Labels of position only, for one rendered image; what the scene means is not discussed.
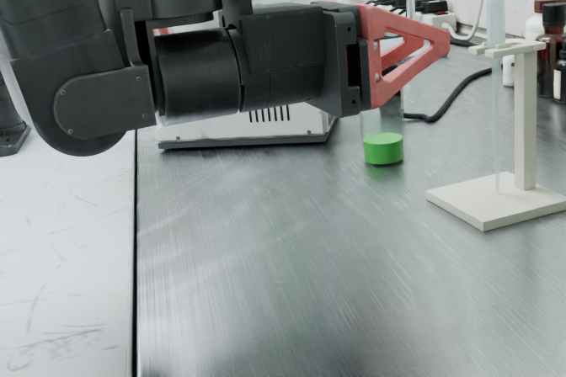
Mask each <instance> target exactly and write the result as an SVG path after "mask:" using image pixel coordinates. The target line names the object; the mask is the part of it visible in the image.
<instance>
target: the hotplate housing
mask: <svg viewBox="0 0 566 377"><path fill-rule="evenodd" d="M336 119H337V117H335V116H333V115H331V114H328V113H326V112H324V111H322V110H321V109H318V108H316V107H313V106H312V105H310V104H307V103H305V102H303V103H298V104H289V105H284V106H279V107H274V108H269V109H260V110H255V111H249V112H244V113H240V112H239V110H238V112H237V113H236V114H231V115H226V116H221V117H216V118H211V119H203V120H197V121H192V122H187V123H183V124H177V125H168V126H162V125H161V124H160V123H159V124H158V125H156V128H157V129H156V130H155V131H153V133H154V138H155V140H157V141H159V143H158V149H168V148H188V147H208V146H246V145H266V144H286V143H305V142H325V141H326V140H327V139H328V135H329V133H330V131H331V130H332V128H333V126H334V123H335V121H336Z"/></svg>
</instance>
